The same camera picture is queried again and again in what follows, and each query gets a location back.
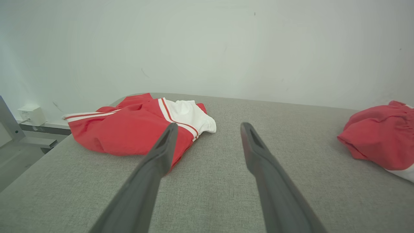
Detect white and grey wall rail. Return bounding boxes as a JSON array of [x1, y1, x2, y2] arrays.
[[16, 118, 71, 136]]

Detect red and white basketball jersey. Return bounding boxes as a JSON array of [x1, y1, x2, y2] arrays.
[[62, 93, 217, 177]]

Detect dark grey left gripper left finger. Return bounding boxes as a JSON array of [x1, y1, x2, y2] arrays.
[[89, 123, 179, 233]]

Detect red shorts with white stripe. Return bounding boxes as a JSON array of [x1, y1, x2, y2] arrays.
[[337, 100, 414, 183]]

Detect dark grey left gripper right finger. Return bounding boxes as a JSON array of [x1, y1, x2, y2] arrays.
[[240, 122, 327, 233]]

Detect white wall socket box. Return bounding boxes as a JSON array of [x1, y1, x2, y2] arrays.
[[18, 104, 47, 127]]

